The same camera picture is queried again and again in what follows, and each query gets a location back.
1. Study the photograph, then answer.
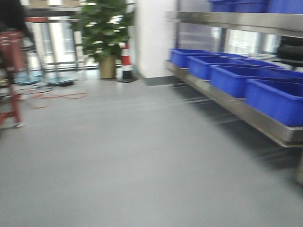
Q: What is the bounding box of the blue shelf bin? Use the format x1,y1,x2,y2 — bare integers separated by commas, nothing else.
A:
245,79,303,127
187,55,285,80
169,48,220,68
210,65,303,98

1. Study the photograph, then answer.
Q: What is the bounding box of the stainless steel shelf rack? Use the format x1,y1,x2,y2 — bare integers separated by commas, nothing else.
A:
164,11,303,185

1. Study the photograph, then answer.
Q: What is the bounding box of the red white traffic cone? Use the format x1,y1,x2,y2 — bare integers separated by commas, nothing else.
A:
119,41,137,83

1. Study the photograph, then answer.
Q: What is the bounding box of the green potted plant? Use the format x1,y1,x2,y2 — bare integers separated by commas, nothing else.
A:
74,0,135,79

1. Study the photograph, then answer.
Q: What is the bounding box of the large blue upper crate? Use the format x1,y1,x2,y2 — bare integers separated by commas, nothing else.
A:
207,0,268,13

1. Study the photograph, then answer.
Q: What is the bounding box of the orange cable on floor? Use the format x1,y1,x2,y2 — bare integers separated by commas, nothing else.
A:
23,92,88,109

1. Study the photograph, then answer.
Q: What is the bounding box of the red metal cart frame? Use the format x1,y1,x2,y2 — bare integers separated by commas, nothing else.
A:
0,17,36,128

